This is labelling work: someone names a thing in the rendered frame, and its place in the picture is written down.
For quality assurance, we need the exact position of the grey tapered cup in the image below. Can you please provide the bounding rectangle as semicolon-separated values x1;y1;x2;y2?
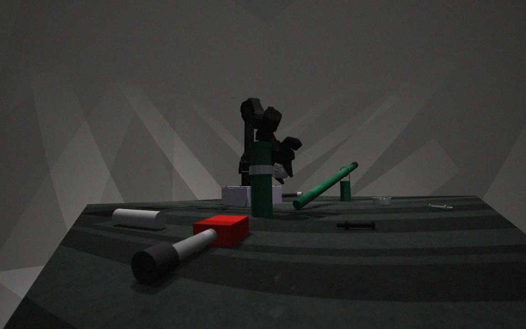
249;164;289;179

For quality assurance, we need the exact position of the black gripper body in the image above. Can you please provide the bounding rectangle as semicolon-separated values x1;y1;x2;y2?
263;136;302;166

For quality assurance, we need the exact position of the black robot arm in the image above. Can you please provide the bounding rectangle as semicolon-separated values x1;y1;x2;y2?
238;97;282;186

